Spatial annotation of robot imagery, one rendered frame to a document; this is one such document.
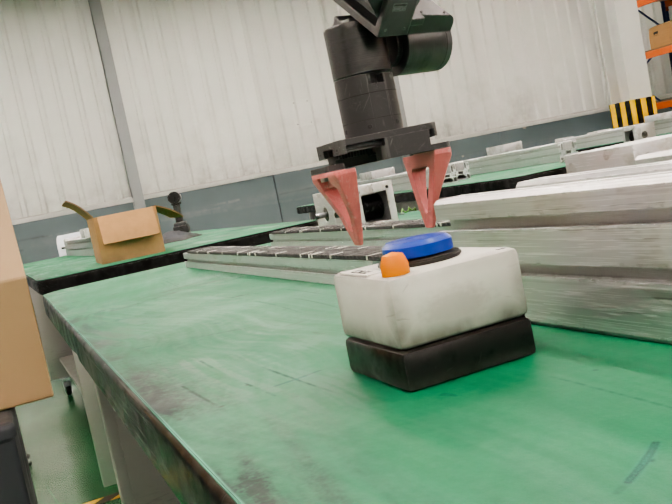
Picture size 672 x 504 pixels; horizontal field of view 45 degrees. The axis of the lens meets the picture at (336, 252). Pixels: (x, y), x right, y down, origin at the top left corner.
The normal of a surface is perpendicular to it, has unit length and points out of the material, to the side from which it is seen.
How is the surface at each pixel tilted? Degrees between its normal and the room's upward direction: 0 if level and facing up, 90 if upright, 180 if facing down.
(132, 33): 90
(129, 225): 68
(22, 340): 90
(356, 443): 0
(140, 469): 90
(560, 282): 90
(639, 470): 0
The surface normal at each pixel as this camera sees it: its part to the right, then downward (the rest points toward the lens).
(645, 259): -0.91, 0.22
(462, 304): 0.37, 0.00
